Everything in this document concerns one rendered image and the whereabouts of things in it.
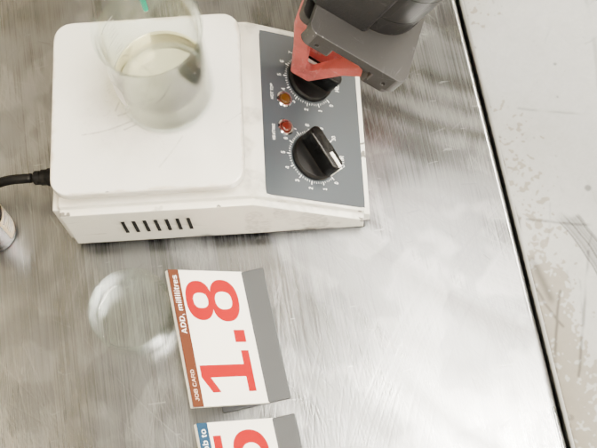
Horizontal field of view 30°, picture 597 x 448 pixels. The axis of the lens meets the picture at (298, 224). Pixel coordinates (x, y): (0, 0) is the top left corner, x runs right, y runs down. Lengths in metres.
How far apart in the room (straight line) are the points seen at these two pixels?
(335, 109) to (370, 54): 0.12
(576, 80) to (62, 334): 0.40
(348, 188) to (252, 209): 0.07
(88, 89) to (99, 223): 0.09
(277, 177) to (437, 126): 0.14
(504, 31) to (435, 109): 0.08
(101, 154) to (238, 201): 0.09
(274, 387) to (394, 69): 0.22
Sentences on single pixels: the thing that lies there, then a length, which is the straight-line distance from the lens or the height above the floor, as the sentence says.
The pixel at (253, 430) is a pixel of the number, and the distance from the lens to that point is 0.71.
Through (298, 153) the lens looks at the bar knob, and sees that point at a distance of 0.71.
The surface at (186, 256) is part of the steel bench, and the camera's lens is 0.76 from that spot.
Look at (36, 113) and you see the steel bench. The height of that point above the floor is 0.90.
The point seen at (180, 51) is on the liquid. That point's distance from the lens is 0.69.
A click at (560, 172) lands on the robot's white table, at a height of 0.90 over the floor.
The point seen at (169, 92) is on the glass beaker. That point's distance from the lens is 0.65.
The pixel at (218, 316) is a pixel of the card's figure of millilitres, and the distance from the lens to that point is 0.72.
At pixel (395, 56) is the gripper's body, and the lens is 0.65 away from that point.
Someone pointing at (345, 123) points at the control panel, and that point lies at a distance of 0.75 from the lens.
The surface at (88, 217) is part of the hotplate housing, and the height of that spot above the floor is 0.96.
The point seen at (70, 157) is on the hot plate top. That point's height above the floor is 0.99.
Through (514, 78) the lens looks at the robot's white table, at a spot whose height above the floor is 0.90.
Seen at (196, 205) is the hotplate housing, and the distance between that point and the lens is 0.70.
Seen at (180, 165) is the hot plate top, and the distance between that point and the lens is 0.69.
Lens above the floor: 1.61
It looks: 70 degrees down
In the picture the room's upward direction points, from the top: 7 degrees counter-clockwise
